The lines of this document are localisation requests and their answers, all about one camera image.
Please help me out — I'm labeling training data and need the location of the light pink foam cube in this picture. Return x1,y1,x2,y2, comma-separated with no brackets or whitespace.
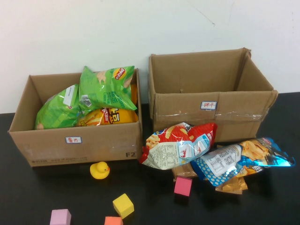
50,209,72,225

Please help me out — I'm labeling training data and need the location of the yellow foam cube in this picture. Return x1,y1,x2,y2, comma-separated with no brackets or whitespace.
112,193,135,219

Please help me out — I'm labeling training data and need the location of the tall taped cardboard box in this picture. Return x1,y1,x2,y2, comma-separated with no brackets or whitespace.
148,47,279,143

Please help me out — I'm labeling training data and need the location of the red shrimp stick bag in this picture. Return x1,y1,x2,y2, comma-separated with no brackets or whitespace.
139,121,218,171

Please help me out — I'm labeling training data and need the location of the blue chip bag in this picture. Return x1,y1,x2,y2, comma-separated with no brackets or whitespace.
191,137,296,187

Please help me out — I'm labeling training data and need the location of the orange foam cube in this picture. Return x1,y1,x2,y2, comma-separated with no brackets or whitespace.
104,216,124,225

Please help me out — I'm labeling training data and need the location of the green Lay's chip bag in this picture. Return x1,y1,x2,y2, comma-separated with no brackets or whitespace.
78,65,138,112

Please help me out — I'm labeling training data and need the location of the cardboard box with F2 print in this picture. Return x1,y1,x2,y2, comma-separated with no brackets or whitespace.
7,68,143,167

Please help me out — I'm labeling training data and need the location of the golden brown snack packet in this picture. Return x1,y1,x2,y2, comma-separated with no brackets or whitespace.
215,176,248,195

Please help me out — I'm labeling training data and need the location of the magenta foam cube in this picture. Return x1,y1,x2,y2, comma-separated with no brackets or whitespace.
174,176,193,196

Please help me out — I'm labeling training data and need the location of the green chip bag white label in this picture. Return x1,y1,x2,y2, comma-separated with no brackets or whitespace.
34,83,83,130

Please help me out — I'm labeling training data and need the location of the yellow rubber duck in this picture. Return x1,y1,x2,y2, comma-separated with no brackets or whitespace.
90,161,110,180

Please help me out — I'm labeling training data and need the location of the yellow chip bag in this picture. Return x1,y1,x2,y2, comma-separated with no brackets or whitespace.
76,83,139,127

